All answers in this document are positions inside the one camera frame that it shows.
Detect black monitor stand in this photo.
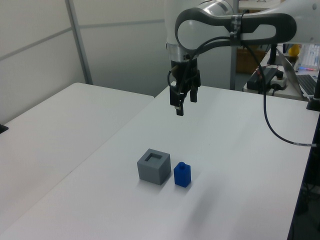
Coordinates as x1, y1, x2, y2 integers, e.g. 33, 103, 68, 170
266, 43, 279, 65

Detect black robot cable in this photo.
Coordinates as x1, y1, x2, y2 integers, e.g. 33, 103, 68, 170
167, 34, 319, 148

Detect white desk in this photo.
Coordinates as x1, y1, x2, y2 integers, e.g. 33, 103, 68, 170
242, 49, 320, 101

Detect black cable strap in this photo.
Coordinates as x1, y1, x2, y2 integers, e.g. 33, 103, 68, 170
229, 13, 247, 47

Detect white power strip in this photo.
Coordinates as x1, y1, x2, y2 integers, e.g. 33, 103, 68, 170
243, 72, 289, 93

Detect silver open laptop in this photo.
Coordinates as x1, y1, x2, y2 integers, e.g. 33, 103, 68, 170
274, 46, 320, 99

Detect brown cardboard box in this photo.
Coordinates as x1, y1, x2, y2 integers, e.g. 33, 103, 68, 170
236, 48, 266, 75

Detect yellow round object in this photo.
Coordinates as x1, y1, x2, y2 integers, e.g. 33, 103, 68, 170
287, 44, 301, 58

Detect grey partition post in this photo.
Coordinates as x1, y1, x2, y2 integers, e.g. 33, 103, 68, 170
229, 45, 237, 91

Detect grey hollow cuboid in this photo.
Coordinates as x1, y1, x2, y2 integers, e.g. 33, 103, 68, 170
136, 148, 172, 186

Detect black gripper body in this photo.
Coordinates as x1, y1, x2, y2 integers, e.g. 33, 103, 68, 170
167, 59, 202, 94

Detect blue block with knob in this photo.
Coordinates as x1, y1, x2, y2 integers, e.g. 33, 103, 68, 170
173, 161, 192, 188

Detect black power adapter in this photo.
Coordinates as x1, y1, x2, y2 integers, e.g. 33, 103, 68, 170
247, 67, 279, 90

